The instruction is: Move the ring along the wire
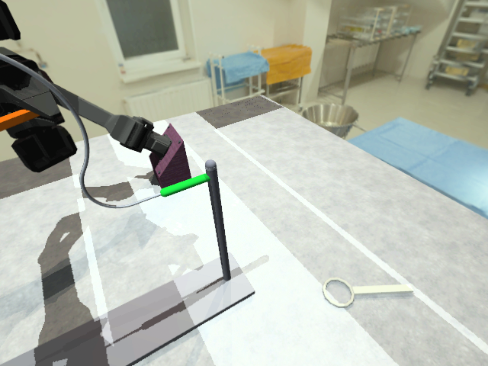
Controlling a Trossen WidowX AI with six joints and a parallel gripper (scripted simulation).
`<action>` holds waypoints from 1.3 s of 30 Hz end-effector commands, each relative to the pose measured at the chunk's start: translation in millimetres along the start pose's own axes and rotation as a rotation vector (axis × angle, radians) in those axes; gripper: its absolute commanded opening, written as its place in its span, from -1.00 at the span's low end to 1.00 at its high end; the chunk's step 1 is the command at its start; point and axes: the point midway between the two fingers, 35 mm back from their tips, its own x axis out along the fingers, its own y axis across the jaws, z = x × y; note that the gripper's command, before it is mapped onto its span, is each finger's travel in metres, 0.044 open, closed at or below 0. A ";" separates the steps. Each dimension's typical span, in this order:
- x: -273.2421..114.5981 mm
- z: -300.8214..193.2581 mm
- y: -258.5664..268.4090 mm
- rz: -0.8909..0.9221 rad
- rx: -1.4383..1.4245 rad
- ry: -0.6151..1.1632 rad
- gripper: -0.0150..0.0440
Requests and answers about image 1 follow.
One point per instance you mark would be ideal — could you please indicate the orange handle with metal loop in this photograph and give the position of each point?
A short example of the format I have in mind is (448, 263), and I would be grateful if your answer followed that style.
(16, 118)

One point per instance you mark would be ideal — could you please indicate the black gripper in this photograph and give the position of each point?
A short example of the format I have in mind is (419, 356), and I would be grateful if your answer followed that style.
(40, 142)

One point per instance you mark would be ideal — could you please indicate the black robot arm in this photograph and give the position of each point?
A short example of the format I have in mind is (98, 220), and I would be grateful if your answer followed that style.
(131, 132)

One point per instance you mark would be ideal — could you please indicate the pale cream loop with flat handle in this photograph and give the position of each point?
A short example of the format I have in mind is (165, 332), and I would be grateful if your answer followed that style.
(377, 289)

